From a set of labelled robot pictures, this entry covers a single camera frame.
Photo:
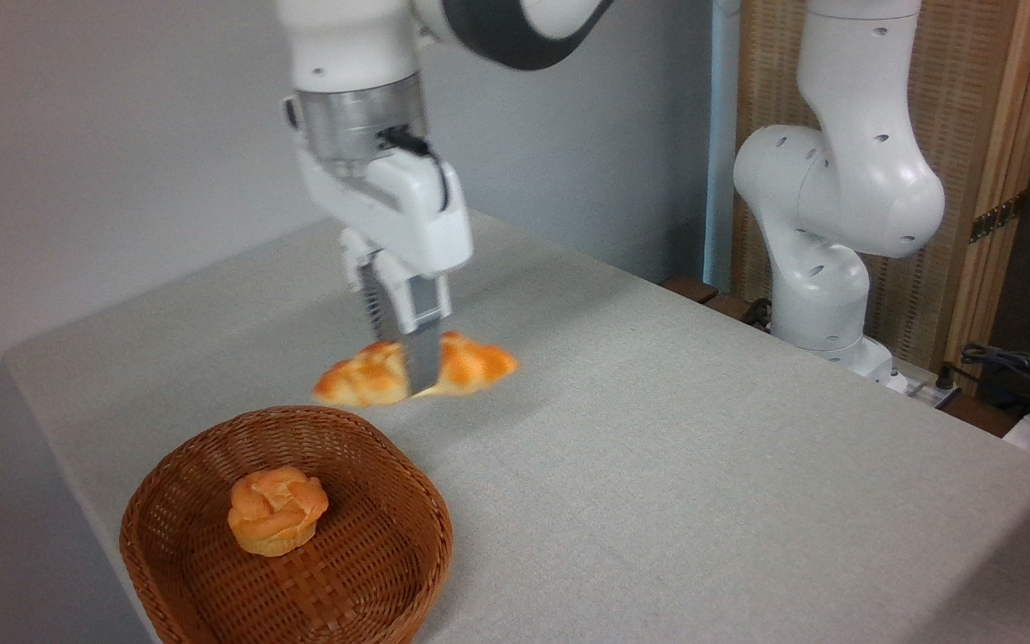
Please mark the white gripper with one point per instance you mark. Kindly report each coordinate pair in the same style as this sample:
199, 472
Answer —
399, 215

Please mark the long braided bread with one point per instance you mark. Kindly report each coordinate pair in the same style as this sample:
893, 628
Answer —
363, 380

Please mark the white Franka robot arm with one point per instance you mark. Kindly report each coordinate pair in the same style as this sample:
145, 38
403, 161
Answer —
837, 179

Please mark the round bread bun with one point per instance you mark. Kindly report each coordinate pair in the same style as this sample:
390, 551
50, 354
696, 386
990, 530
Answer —
275, 510

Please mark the brown wicker basket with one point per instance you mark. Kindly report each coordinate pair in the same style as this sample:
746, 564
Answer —
363, 572

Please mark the grey tablecloth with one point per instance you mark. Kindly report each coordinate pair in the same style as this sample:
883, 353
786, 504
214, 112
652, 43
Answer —
703, 501

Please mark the light blue vertical pipe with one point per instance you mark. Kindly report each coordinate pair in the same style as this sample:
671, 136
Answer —
721, 134

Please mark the wood rattan folding screen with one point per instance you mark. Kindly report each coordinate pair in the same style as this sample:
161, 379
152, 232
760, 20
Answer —
962, 89

